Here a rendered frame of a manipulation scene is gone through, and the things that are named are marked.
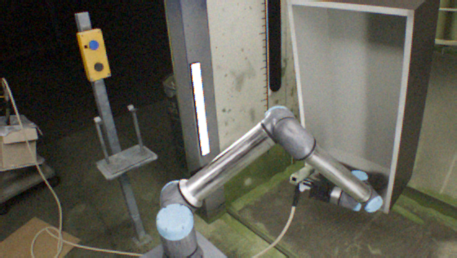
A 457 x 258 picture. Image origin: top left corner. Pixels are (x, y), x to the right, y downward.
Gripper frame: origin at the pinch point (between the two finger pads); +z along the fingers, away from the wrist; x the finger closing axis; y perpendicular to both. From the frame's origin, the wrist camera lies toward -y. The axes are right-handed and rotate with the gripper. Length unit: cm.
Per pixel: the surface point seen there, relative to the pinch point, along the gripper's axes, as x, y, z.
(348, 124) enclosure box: 52, -30, -11
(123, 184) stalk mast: -32, 33, 103
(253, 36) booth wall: 26, -76, 59
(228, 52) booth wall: 9, -62, 65
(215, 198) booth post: 26, 45, 66
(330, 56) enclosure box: 30, -71, 5
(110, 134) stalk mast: -44, -3, 105
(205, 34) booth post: -12, -70, 70
